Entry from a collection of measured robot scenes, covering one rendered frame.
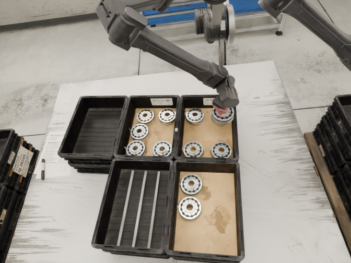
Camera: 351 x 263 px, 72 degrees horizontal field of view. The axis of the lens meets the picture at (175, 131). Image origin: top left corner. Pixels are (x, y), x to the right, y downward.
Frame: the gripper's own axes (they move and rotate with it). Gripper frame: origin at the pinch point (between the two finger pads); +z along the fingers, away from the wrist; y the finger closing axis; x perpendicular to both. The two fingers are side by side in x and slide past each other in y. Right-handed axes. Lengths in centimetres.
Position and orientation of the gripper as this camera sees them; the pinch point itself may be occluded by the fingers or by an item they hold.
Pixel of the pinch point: (223, 110)
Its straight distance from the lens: 112.7
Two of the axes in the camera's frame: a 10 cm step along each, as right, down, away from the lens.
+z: 0.8, 5.3, 8.5
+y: 6.6, -6.7, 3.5
